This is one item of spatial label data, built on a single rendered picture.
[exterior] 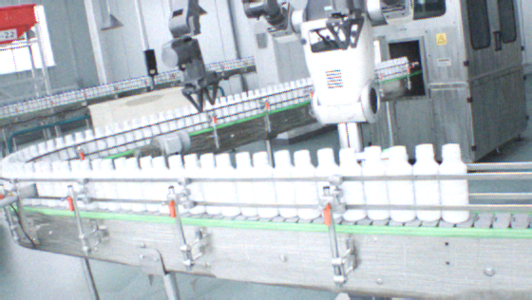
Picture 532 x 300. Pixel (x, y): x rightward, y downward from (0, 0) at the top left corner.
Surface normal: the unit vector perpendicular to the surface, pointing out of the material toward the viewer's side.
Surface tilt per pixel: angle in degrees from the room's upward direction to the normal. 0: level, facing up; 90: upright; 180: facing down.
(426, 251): 90
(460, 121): 92
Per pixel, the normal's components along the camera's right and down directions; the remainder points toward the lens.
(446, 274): -0.50, 0.26
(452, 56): -0.74, 0.25
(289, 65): 0.64, 0.05
